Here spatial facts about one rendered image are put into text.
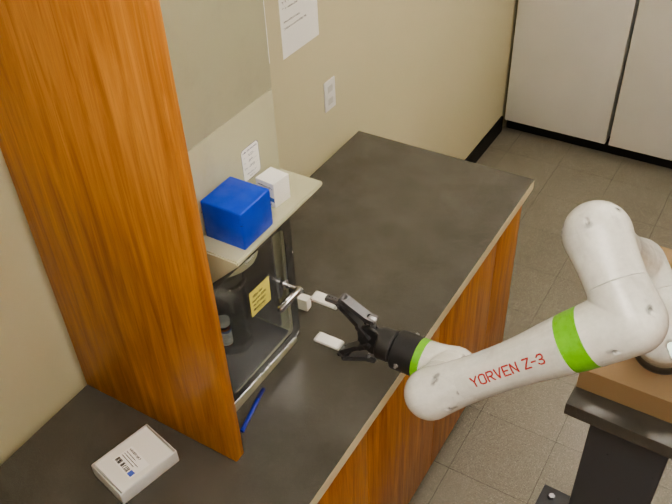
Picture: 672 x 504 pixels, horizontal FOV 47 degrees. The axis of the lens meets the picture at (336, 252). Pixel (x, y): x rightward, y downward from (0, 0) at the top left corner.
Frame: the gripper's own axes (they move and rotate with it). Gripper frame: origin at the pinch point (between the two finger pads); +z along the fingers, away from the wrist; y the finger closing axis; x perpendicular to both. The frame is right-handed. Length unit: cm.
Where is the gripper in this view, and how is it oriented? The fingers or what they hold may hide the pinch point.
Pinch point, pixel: (318, 317)
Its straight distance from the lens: 184.5
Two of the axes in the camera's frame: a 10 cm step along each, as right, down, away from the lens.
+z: -8.6, -3.0, 4.2
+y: -0.4, -7.7, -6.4
